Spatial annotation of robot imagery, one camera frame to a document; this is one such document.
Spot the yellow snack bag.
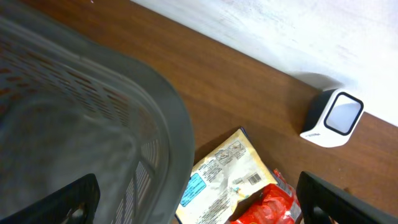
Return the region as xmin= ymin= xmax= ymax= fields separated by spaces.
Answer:
xmin=176 ymin=128 xmax=277 ymax=224

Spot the red snack bag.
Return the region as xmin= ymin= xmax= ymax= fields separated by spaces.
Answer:
xmin=231 ymin=169 xmax=302 ymax=224

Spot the white barcode scanner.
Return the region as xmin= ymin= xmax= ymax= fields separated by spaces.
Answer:
xmin=300 ymin=88 xmax=364 ymax=148

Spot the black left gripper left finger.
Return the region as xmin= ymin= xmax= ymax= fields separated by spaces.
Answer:
xmin=1 ymin=174 xmax=101 ymax=224

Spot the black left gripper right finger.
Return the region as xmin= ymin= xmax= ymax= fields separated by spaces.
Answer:
xmin=296 ymin=171 xmax=397 ymax=224

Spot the grey plastic basket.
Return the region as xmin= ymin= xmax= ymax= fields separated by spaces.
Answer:
xmin=1 ymin=1 xmax=195 ymax=223

